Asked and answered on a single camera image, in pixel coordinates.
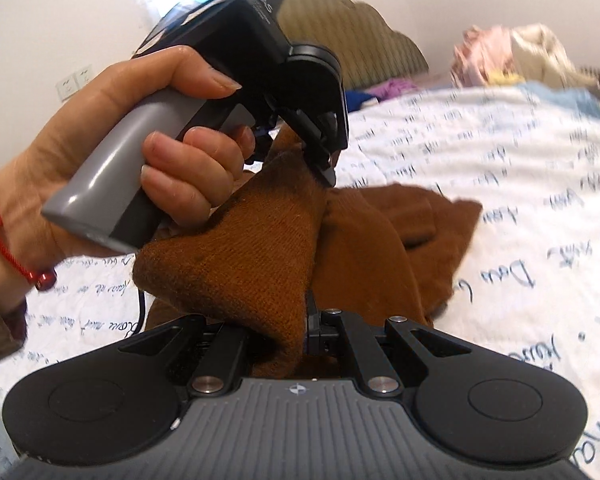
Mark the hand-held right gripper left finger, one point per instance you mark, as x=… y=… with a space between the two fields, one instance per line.
x=225 y=355

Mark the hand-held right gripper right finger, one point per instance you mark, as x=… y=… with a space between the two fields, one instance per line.
x=310 y=335

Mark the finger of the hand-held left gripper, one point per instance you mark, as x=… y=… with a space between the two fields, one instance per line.
x=320 y=140

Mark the brown knit garment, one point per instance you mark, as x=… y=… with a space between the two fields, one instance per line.
x=230 y=250

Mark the person's left hand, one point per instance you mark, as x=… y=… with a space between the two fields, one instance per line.
x=80 y=110

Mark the blue cloth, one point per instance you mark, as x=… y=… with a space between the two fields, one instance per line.
x=361 y=99

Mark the purple cloth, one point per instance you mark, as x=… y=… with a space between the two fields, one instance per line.
x=392 y=89

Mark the olive striped headboard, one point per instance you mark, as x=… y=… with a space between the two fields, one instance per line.
x=370 y=35

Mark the pink cloth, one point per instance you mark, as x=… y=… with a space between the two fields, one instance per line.
x=482 y=52

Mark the white printed bed sheet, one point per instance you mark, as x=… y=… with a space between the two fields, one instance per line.
x=505 y=185

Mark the cream cloth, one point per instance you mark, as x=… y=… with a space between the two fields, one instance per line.
x=550 y=57

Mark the light blue blanket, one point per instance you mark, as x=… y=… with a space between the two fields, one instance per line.
x=570 y=100

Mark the white wall socket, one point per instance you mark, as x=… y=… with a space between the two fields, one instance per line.
x=66 y=86
x=84 y=76

